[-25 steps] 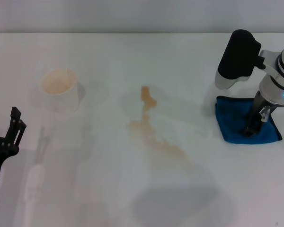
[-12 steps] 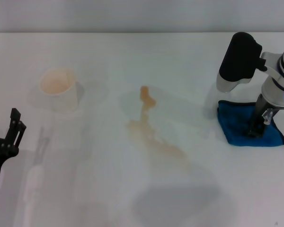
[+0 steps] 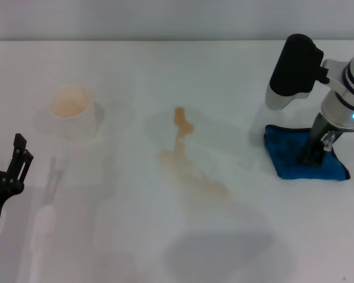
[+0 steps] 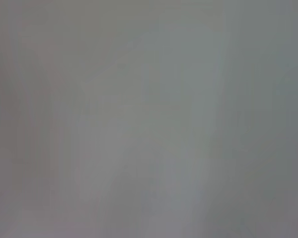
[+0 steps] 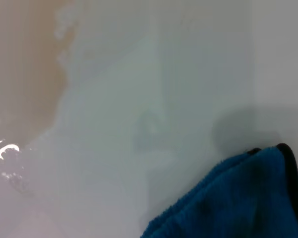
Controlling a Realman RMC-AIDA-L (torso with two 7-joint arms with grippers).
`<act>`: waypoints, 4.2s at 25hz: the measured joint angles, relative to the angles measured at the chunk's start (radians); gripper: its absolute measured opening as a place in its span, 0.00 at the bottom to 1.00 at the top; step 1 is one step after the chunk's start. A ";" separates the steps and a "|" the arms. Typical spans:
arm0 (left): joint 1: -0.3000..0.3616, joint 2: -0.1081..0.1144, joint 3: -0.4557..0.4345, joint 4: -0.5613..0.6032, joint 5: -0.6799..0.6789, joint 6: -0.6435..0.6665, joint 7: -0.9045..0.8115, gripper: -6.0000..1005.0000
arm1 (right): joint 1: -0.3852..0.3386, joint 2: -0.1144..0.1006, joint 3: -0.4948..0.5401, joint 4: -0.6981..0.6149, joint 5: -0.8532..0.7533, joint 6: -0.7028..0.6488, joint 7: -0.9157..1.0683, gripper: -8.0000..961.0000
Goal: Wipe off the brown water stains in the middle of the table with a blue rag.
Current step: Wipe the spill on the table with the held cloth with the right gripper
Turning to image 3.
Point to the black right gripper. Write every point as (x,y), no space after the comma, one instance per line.
(317,132)

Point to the white paper cup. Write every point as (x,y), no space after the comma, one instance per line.
(73,115)

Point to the brown water stain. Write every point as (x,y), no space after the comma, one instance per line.
(181,165)

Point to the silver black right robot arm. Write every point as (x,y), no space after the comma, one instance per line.
(342,88)

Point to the blue rag with black trim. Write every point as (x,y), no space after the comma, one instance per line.
(286,153)

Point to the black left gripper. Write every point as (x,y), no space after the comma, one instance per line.
(0,188)

